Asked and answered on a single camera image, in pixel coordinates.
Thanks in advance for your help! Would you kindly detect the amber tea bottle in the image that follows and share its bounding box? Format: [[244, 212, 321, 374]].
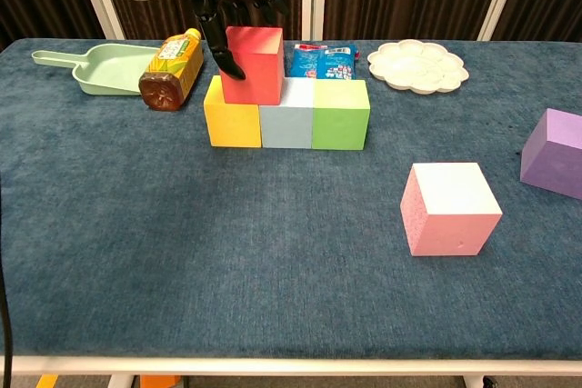
[[138, 27, 206, 113]]

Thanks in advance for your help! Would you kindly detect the light blue foam cube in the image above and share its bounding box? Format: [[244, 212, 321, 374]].
[[258, 77, 316, 150]]

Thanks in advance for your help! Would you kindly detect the blue felt table cover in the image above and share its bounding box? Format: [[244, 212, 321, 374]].
[[0, 37, 582, 361]]

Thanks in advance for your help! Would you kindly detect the yellow foam cube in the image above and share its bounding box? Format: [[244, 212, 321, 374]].
[[203, 75, 264, 149]]

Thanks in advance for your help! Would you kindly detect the purple foam cube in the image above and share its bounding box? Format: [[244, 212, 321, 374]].
[[519, 107, 582, 201]]

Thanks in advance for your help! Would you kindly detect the mint green dustpan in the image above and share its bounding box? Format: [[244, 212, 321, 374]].
[[31, 43, 160, 97]]

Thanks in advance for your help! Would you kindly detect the green foam cube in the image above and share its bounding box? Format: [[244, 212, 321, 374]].
[[311, 79, 372, 151]]

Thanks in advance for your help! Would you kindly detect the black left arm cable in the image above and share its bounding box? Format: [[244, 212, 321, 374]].
[[0, 264, 13, 388]]

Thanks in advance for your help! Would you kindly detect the white flower paint palette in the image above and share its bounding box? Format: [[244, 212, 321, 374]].
[[366, 38, 470, 95]]

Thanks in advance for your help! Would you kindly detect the pink foam cube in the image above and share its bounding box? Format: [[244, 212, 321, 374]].
[[399, 162, 504, 257]]

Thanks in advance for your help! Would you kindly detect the blue snack bag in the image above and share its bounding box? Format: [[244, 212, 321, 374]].
[[289, 43, 360, 82]]

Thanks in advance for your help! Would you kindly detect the red foam cube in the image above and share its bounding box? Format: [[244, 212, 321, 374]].
[[219, 25, 286, 106]]

